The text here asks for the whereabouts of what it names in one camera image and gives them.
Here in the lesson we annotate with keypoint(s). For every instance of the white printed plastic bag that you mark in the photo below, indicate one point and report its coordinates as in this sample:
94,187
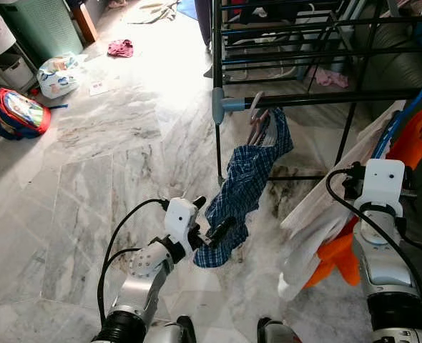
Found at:
57,75

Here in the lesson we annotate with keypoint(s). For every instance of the small white paper sheet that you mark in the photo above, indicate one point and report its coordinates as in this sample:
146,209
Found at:
99,88

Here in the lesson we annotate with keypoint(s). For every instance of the silver left robot leg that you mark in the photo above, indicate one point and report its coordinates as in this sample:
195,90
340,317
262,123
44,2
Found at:
172,330

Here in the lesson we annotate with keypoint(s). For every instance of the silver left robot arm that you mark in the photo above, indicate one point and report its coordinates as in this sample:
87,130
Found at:
143,286

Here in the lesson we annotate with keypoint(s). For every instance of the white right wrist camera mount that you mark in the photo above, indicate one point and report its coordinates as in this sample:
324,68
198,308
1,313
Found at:
381,182

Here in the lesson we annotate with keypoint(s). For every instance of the silver right robot leg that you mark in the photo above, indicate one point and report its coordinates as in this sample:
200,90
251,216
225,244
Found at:
275,332

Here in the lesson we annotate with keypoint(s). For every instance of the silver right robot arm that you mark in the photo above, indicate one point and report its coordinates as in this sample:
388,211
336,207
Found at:
383,264

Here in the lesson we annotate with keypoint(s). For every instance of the blue floor mat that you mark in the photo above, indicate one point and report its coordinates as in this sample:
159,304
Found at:
187,7

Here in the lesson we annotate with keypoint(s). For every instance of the beige crumpled cloth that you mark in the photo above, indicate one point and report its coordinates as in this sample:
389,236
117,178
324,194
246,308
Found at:
154,11

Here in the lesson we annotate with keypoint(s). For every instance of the brown wooden board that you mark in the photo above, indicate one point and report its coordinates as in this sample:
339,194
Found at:
84,21

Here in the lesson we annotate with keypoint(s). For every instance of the light pink cloth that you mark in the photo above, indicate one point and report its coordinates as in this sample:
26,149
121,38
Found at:
329,77

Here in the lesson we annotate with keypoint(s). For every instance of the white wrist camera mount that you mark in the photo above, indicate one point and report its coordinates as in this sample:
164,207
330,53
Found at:
381,182
180,218

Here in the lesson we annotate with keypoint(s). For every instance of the red and blue backpack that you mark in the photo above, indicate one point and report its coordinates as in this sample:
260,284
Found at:
21,114

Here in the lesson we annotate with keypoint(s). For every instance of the pink plastic hanger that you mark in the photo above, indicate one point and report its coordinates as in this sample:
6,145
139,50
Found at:
256,107

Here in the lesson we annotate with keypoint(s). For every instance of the orange printed t-shirt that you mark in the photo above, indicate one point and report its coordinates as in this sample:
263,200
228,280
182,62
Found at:
411,143

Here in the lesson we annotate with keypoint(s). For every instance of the cream white garment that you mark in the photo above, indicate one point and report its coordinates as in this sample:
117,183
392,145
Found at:
318,214

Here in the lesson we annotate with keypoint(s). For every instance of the blue plaid shorts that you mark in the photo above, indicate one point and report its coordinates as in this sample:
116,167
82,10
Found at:
243,179

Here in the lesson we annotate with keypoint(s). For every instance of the grey ribbed cylinder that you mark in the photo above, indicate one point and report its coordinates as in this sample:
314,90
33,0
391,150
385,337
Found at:
404,64

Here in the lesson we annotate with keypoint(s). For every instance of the green slatted cabinet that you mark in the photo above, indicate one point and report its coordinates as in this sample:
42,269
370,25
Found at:
39,28

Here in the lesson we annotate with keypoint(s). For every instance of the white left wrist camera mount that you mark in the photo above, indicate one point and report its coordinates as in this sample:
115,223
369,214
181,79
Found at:
180,218

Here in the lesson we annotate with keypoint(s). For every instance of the blue plastic hanger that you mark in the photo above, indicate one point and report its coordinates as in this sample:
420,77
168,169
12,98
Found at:
397,123

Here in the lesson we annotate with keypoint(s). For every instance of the silver robot leg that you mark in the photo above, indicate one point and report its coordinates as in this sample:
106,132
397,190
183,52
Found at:
172,330
275,332

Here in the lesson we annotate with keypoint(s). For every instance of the crumpled dark pink cloth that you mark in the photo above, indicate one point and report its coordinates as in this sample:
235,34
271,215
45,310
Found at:
120,48

